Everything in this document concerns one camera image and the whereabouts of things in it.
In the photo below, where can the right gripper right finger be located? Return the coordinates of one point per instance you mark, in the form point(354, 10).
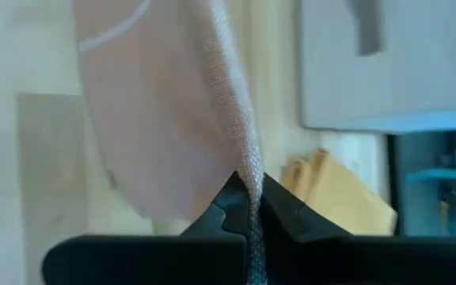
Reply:
point(291, 217)

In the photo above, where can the beige fabric storage box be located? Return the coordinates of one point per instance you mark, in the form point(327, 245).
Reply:
point(410, 79)

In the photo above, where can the pink towel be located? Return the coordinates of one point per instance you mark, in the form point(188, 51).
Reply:
point(153, 118)

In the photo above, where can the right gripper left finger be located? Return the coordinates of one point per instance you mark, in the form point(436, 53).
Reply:
point(228, 213)

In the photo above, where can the orange-yellow towel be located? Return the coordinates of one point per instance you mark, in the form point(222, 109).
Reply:
point(343, 198)

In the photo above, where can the black metal table frame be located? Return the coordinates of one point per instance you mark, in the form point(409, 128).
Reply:
point(393, 182)

